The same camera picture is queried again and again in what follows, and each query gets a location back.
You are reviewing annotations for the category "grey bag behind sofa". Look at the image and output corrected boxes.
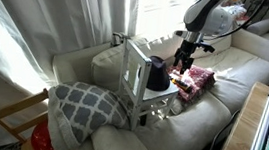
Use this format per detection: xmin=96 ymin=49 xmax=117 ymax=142
xmin=110 ymin=31 xmax=128 ymax=49

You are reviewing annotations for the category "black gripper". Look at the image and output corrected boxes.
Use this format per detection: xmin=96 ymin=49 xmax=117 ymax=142
xmin=172 ymin=38 xmax=202 ymax=77

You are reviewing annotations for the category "grey white patterned pillow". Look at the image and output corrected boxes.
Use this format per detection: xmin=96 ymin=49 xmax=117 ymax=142
xmin=41 ymin=78 xmax=136 ymax=150

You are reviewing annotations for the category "black hat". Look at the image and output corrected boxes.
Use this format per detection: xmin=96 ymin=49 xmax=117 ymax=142
xmin=136 ymin=53 xmax=175 ymax=94

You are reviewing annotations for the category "large cream back cushion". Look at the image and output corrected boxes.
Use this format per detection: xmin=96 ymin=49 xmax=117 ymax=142
xmin=88 ymin=20 xmax=187 ymax=99

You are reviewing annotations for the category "white sheer curtain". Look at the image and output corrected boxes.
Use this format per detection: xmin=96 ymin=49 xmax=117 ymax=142
xmin=0 ymin=0 xmax=140 ymax=150

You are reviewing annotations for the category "small white wooden chair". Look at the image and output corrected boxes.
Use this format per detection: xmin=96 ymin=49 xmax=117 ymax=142
xmin=112 ymin=37 xmax=185 ymax=137

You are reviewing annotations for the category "red ball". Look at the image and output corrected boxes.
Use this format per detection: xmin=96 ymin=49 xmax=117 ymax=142
xmin=29 ymin=119 xmax=60 ymax=150

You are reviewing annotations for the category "light wooden folding chair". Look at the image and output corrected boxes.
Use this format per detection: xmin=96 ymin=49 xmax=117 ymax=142
xmin=0 ymin=83 xmax=52 ymax=145

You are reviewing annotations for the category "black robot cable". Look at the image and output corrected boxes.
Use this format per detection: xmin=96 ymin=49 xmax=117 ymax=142
xmin=212 ymin=0 xmax=269 ymax=45

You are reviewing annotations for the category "red white patterned cloth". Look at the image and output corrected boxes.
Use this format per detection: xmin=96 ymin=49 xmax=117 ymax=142
xmin=163 ymin=59 xmax=218 ymax=106

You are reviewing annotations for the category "black floor cable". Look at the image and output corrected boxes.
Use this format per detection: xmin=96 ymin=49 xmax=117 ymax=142
xmin=207 ymin=107 xmax=240 ymax=150

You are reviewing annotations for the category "cream fabric sofa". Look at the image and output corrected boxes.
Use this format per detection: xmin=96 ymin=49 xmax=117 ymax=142
xmin=42 ymin=6 xmax=269 ymax=150

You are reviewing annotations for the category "light wooden table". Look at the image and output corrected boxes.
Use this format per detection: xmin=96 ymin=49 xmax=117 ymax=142
xmin=213 ymin=77 xmax=269 ymax=150

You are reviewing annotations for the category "black orange bottle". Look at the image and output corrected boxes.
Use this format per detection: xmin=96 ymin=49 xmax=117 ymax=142
xmin=169 ymin=76 xmax=194 ymax=94

